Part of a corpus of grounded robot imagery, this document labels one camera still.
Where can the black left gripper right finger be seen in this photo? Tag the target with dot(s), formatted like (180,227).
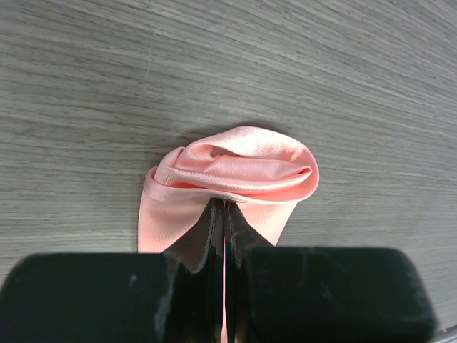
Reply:
(320,294)

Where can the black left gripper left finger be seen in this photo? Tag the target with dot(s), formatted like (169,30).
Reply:
(107,296)

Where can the pink satin napkin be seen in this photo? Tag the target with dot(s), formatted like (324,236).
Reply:
(265,173)

